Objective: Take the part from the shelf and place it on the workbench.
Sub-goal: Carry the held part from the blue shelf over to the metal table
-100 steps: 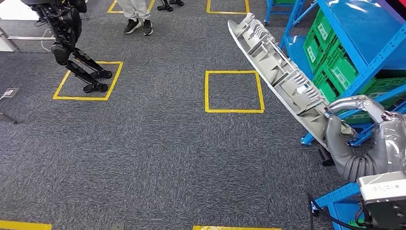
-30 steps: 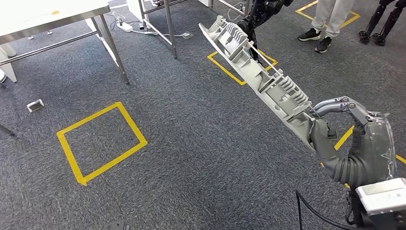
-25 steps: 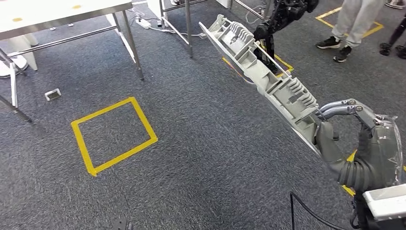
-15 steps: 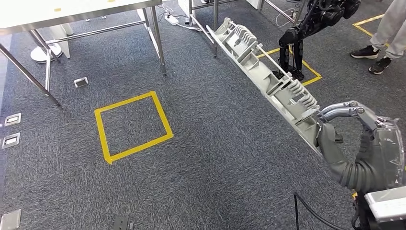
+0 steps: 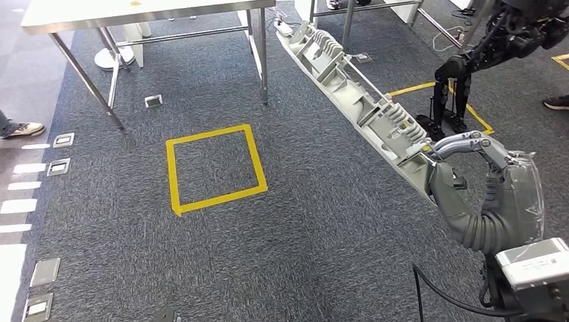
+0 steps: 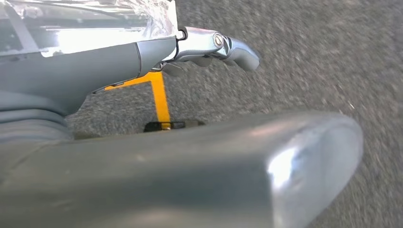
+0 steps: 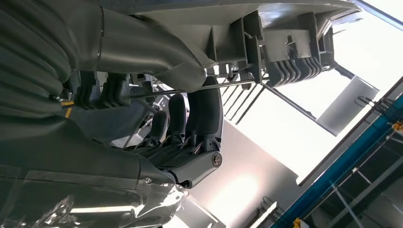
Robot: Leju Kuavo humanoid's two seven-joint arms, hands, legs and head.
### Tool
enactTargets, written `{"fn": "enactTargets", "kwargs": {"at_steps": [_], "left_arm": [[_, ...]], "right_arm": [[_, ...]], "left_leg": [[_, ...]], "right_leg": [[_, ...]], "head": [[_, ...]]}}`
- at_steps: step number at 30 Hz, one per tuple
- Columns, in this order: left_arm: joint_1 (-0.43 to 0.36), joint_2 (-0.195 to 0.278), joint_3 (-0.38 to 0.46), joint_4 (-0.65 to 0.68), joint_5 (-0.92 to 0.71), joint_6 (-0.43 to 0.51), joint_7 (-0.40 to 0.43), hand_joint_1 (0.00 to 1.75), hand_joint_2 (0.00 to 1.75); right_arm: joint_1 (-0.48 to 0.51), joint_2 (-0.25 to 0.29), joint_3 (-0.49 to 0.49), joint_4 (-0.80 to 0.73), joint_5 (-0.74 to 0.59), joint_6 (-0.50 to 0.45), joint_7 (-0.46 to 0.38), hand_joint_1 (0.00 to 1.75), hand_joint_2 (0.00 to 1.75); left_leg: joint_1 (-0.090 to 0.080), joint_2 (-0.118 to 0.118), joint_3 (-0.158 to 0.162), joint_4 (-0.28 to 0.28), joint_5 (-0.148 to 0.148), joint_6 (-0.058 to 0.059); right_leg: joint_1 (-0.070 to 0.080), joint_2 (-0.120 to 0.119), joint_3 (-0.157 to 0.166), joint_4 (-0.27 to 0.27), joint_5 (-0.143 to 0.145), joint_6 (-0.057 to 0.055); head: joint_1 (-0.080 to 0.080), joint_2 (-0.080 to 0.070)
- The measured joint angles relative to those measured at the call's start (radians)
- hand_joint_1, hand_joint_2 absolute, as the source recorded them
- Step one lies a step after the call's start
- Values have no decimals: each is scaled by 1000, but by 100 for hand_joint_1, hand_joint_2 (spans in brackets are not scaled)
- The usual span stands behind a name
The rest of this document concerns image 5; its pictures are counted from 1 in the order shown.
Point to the white power strip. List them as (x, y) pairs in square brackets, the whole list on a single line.
[(284, 29)]

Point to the white round pedestal base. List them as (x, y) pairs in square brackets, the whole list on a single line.
[(106, 60)]

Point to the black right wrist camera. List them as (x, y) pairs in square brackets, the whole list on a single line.
[(538, 275)]

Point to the yellow floor tape square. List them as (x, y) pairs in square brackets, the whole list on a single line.
[(213, 200), (561, 61), (411, 88)]

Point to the raised metal floor outlet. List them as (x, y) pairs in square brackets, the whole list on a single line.
[(153, 101)]

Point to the white panel leg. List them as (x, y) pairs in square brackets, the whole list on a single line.
[(135, 44)]

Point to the metal floor outlet cover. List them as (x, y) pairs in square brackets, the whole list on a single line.
[(58, 167), (37, 307), (362, 58), (44, 272), (63, 140)]

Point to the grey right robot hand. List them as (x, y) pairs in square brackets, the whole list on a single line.
[(520, 200)]

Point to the stainless steel workbench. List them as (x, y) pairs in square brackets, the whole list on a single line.
[(348, 26), (133, 13)]

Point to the silver plastic hubcap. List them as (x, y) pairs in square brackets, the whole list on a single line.
[(355, 102)]

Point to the black humanoid robot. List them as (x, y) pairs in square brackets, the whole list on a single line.
[(453, 69)]

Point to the white desk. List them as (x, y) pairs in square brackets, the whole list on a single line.
[(400, 9)]

